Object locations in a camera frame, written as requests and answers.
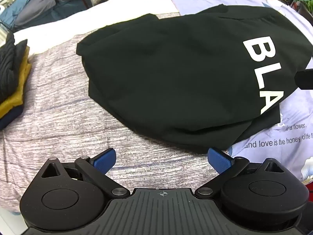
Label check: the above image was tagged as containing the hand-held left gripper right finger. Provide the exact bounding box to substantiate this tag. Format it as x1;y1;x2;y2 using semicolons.
195;147;285;197

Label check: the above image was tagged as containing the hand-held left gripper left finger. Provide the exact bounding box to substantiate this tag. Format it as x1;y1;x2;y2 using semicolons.
40;148;130;197

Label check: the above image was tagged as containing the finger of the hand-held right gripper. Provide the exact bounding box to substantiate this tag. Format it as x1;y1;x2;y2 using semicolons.
294;69;313;90

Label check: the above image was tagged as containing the black t-shirt with white letters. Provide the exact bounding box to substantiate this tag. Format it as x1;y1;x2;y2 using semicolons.
76;4;313;153

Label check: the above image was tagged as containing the lavender printed blanket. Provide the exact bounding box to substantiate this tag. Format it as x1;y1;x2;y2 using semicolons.
167;0;313;186

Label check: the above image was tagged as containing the grey striped blanket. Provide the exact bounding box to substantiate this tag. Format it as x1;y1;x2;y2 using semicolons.
0;12;231;213

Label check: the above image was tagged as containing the navy folded garment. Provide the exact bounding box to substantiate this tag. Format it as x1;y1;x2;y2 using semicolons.
0;105;23;131

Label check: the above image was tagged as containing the black ribbed sweater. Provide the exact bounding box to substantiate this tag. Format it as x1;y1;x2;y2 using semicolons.
0;33;28;103

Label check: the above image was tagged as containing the white bed sheet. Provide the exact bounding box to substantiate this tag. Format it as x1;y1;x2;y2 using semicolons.
12;0;180;61

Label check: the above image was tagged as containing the pile of jackets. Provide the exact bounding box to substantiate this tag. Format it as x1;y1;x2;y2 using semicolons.
0;0;183;30

